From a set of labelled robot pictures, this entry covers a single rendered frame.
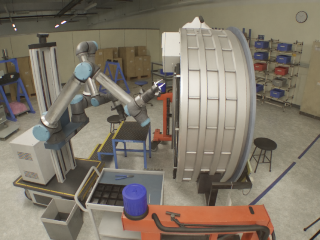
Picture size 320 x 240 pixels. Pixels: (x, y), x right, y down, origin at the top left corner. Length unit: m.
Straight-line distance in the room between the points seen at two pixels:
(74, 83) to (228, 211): 1.28
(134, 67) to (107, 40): 1.80
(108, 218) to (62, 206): 0.58
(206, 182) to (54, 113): 1.26
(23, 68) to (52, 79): 5.64
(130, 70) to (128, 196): 8.06
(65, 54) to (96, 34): 1.57
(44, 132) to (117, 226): 0.99
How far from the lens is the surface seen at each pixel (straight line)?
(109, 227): 1.89
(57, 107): 1.62
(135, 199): 0.94
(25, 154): 2.35
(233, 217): 1.09
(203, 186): 1.62
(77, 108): 2.25
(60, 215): 2.46
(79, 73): 1.48
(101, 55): 8.25
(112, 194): 1.64
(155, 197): 1.59
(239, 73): 1.34
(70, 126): 2.24
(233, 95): 1.30
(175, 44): 1.46
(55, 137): 1.93
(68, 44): 9.06
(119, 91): 1.64
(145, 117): 1.57
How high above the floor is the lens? 1.77
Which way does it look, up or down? 23 degrees down
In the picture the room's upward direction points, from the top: straight up
